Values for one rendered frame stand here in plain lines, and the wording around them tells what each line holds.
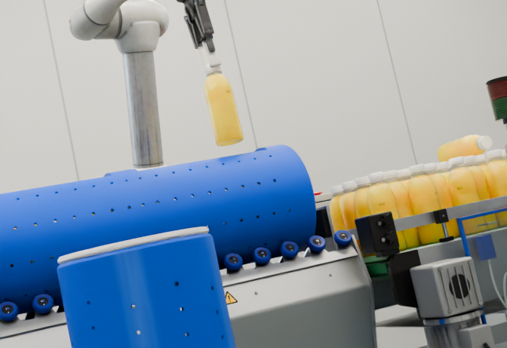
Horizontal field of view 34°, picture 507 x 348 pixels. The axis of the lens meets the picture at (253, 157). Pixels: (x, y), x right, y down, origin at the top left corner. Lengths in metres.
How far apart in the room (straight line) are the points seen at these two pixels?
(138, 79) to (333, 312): 1.07
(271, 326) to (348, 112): 3.76
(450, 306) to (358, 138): 3.76
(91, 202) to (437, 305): 0.81
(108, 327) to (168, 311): 0.10
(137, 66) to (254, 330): 1.07
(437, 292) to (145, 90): 1.23
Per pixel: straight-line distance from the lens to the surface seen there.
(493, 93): 2.12
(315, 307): 2.05
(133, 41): 2.71
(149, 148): 2.74
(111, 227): 1.90
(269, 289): 2.01
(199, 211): 1.95
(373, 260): 2.14
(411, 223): 2.11
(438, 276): 1.96
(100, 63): 5.14
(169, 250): 1.42
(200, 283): 1.45
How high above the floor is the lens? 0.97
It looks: 6 degrees up
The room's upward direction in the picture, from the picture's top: 12 degrees counter-clockwise
